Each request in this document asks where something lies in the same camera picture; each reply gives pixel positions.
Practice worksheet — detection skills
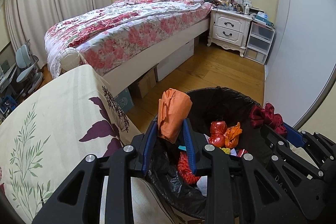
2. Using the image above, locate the dark red cloth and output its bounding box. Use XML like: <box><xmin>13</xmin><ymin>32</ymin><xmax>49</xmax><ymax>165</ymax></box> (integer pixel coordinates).
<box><xmin>249</xmin><ymin>103</ymin><xmax>287</xmax><ymax>137</ymax></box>

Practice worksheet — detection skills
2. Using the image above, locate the orange plastic bag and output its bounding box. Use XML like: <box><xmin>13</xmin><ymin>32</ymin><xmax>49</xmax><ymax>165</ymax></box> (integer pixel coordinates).
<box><xmin>224</xmin><ymin>122</ymin><xmax>243</xmax><ymax>149</ymax></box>

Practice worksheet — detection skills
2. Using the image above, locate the red can with black cap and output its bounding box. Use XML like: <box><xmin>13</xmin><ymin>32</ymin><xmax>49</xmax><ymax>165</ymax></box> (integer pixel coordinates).
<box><xmin>236</xmin><ymin>149</ymin><xmax>248</xmax><ymax>157</ymax></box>

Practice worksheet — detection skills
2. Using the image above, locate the black lined trash bin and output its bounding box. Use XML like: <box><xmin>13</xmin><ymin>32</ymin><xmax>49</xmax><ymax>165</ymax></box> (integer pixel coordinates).
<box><xmin>146</xmin><ymin>87</ymin><xmax>271</xmax><ymax>223</ymax></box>

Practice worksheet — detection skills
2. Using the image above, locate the white and teal small box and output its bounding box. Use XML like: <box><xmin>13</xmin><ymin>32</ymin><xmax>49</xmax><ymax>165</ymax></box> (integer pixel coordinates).
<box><xmin>178</xmin><ymin>145</ymin><xmax>186</xmax><ymax>151</ymax></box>

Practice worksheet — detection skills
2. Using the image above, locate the red foam fruit net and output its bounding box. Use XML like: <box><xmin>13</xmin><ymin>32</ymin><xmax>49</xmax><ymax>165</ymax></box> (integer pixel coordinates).
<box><xmin>177</xmin><ymin>151</ymin><xmax>200</xmax><ymax>185</ymax></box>

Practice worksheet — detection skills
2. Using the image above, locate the red crumpled plastic wrapper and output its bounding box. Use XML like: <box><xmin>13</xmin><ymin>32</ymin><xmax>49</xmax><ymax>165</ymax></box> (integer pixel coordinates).
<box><xmin>209</xmin><ymin>121</ymin><xmax>227</xmax><ymax>148</ymax></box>

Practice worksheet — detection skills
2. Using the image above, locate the yellow foam fruit net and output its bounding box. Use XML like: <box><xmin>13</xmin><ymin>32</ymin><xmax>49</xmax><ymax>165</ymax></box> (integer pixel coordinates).
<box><xmin>221</xmin><ymin>147</ymin><xmax>231</xmax><ymax>155</ymax></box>

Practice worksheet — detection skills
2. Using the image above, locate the white crumpled paper scrap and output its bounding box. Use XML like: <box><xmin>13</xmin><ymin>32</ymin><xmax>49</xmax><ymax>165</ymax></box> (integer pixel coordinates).
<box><xmin>197</xmin><ymin>176</ymin><xmax>207</xmax><ymax>197</ymax></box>

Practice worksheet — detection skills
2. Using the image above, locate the teal box under bed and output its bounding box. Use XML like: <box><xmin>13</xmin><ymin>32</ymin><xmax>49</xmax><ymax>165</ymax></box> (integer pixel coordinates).
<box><xmin>114</xmin><ymin>88</ymin><xmax>134</xmax><ymax>113</ymax></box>

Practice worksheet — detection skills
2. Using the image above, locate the brown cardboard box under bed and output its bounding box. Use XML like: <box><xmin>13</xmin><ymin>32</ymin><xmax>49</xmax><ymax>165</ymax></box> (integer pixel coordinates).
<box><xmin>130</xmin><ymin>68</ymin><xmax>156</xmax><ymax>98</ymax></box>

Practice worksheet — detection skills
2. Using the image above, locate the beige floral bedspread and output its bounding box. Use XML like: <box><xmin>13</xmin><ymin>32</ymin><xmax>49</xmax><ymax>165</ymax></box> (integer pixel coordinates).
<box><xmin>0</xmin><ymin>64</ymin><xmax>190</xmax><ymax>224</ymax></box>

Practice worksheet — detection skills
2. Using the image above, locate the white cardboard box under bed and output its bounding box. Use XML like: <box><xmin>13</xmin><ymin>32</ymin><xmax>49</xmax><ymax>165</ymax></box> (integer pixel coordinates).
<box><xmin>155</xmin><ymin>39</ymin><xmax>194</xmax><ymax>82</ymax></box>

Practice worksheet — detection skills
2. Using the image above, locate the clear plastic drawer unit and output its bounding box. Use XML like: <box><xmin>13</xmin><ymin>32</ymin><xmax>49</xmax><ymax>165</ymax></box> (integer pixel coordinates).
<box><xmin>244</xmin><ymin>20</ymin><xmax>276</xmax><ymax>65</ymax></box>

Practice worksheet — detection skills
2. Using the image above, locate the white two-drawer nightstand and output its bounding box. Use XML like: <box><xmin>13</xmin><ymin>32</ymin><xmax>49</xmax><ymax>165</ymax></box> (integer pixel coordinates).
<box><xmin>207</xmin><ymin>7</ymin><xmax>252</xmax><ymax>57</ymax></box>

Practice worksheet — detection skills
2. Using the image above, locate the white bed with floral quilt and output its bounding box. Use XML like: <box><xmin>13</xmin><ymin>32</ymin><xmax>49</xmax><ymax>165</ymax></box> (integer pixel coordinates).
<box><xmin>45</xmin><ymin>0</ymin><xmax>212</xmax><ymax>94</ymax></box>

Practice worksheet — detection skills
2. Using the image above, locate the pale blue desk chair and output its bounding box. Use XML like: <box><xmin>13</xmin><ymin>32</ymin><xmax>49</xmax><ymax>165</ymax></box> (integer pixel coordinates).
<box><xmin>15</xmin><ymin>40</ymin><xmax>44</xmax><ymax>98</ymax></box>

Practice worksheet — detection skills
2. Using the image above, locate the grey study desk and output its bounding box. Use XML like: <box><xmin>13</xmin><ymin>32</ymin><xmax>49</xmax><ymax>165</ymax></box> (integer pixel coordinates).
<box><xmin>1</xmin><ymin>64</ymin><xmax>18</xmax><ymax>101</ymax></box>

